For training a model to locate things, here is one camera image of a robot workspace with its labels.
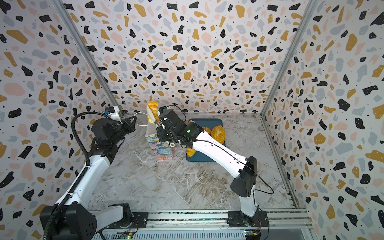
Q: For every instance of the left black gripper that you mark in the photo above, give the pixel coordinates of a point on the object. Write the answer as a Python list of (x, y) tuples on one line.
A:
[(130, 126)]

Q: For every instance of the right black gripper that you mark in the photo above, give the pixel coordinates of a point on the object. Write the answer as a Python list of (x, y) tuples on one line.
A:
[(161, 126)]

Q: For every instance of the floral paper bag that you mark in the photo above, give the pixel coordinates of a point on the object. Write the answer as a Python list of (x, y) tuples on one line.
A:
[(162, 151)]

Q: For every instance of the striped croissant bun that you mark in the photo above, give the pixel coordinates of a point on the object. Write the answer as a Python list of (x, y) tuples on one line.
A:
[(190, 152)]

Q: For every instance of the braided pastry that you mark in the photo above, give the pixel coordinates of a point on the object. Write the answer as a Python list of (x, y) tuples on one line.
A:
[(153, 112)]

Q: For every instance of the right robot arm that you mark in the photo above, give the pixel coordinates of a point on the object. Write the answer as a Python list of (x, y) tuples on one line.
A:
[(244, 170)]

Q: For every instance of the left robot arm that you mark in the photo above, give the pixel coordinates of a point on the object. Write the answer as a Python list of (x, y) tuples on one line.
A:
[(69, 218)]

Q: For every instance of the large round bread loaf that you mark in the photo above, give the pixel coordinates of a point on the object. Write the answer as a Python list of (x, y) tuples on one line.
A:
[(219, 134)]

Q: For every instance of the small ridged bun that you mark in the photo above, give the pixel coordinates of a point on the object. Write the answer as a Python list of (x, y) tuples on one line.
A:
[(207, 130)]

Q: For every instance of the teal tray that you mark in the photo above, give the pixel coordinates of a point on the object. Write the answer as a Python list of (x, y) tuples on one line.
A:
[(205, 154)]

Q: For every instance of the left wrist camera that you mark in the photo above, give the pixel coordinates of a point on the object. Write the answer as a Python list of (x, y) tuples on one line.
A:
[(113, 113)]

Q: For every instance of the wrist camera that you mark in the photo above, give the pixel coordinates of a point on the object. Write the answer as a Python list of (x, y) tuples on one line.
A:
[(113, 113), (162, 109)]

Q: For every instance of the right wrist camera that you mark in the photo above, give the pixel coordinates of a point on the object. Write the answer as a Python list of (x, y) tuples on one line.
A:
[(162, 109)]

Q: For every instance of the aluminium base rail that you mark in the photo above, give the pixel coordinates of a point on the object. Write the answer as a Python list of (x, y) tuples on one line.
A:
[(270, 224)]

